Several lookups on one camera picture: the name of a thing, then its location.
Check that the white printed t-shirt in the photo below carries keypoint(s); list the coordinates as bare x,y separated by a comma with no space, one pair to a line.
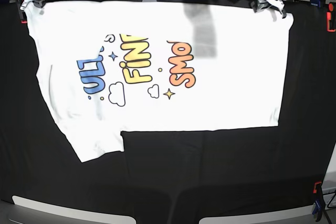
115,66

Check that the red black clamp far left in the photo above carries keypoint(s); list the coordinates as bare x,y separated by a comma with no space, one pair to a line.
22,15

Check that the red clamp far right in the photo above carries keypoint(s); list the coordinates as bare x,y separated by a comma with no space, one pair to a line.
331,17

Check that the red blue clamp near right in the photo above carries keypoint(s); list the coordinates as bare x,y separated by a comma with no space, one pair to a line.
319,203

